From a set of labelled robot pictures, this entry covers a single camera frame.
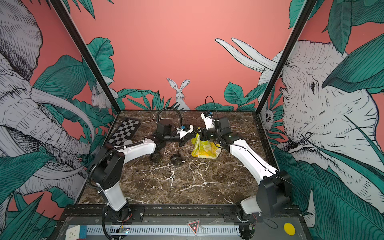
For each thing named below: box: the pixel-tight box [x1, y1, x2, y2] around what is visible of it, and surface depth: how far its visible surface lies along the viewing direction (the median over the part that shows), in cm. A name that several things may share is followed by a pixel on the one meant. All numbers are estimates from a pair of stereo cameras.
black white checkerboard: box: [107, 117, 142, 146], surface depth 106 cm
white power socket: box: [65, 224, 87, 240], surface depth 66 cm
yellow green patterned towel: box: [191, 133, 222, 159], surface depth 95 cm
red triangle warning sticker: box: [187, 219, 201, 237], surface depth 72 cm
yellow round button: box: [283, 222, 296, 236], surface depth 72 cm
